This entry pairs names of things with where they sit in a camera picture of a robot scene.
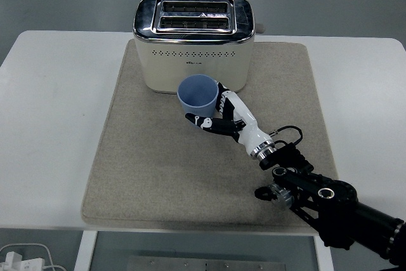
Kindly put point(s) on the grey metal plate with screws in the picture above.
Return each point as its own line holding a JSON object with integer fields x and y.
{"x": 206, "y": 264}

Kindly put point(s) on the white power strip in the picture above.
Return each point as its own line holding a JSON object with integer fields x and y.
{"x": 22, "y": 263}

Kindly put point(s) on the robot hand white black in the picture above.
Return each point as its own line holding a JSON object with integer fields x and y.
{"x": 252, "y": 133}

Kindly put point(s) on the white table leg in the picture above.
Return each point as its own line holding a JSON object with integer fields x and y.
{"x": 324, "y": 258}
{"x": 85, "y": 252}

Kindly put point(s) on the beige felt mat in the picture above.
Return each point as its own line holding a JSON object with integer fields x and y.
{"x": 165, "y": 172}

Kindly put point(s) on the light blue ribbed cup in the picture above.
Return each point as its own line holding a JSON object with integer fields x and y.
{"x": 196, "y": 109}

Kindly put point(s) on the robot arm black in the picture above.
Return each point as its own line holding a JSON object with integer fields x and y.
{"x": 336, "y": 195}

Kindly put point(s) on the cream and chrome toaster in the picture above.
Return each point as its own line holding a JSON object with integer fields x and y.
{"x": 193, "y": 58}

